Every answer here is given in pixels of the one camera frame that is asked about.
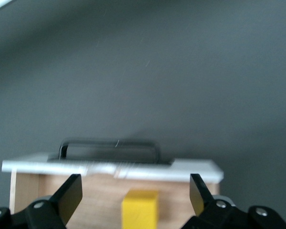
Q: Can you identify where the yellow cube block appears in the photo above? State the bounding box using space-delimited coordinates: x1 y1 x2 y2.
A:
121 190 159 229

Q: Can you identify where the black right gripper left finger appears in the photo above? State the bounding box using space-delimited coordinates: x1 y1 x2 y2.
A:
0 174 83 229

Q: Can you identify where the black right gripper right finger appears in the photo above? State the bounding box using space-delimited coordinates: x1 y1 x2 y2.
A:
181 173 286 229

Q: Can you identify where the wooden drawer with white front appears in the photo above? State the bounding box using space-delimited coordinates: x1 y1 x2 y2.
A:
1 138 224 229

